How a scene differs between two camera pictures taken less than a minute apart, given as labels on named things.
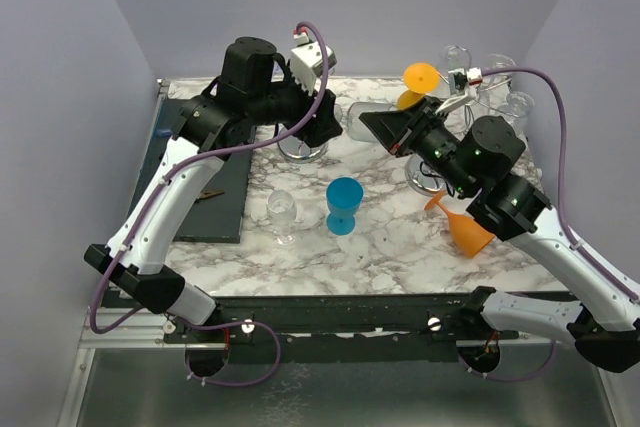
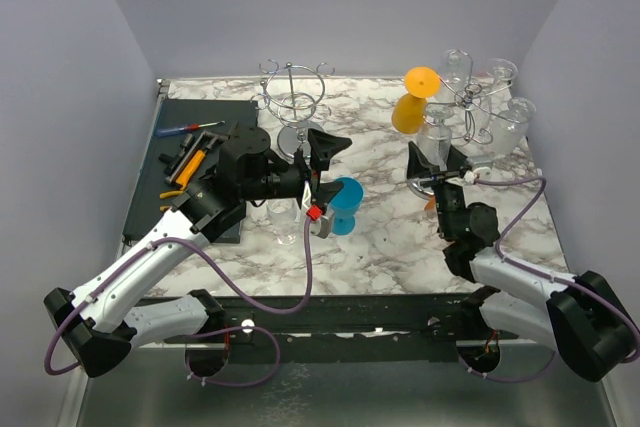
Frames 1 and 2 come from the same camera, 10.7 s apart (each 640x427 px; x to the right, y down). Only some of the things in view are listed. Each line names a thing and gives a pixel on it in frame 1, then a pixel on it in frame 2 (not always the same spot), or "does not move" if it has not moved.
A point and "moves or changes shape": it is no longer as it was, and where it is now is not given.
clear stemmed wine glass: x=281 y=210 does not move
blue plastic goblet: x=343 y=198 does not move
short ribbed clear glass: x=356 y=129 moves or changes shape
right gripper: x=394 y=128 -> x=421 y=168
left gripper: x=323 y=124 -> x=320 y=191
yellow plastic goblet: x=420 y=79 does not move
